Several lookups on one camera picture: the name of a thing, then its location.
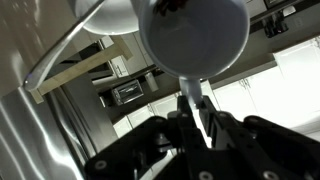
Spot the dish rack with dishes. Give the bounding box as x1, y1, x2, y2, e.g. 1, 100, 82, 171
262, 10, 290, 38

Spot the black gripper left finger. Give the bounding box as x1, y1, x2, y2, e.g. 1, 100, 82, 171
83, 94, 214, 180

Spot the white ceramic bowl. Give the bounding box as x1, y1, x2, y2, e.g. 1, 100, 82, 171
73, 0, 140, 36

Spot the white paper towel roll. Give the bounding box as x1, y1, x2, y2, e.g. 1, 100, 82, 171
144, 71, 160, 93

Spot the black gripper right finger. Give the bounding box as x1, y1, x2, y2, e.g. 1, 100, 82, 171
199, 95, 320, 180

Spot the silver toaster oven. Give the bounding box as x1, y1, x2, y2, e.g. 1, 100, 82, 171
110, 79, 145, 107

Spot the white ceramic cup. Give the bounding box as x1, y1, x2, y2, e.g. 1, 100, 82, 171
131, 0, 251, 108

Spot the stainless steel refrigerator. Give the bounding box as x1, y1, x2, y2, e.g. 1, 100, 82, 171
0, 59, 118, 180

